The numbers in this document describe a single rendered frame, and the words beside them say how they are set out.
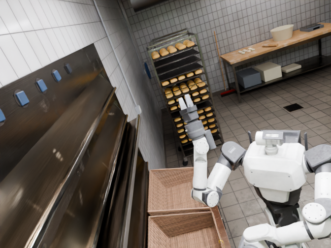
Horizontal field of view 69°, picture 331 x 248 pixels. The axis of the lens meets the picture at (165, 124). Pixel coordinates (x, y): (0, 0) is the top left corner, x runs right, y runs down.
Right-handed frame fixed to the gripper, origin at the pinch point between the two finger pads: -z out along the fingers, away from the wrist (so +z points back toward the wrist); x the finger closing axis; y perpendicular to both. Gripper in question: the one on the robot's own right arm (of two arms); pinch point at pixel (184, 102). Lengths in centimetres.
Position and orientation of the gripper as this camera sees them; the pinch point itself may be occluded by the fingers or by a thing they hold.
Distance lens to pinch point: 119.7
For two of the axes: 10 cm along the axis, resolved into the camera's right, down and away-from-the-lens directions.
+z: 3.4, 9.4, 0.1
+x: 3.2, -1.0, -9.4
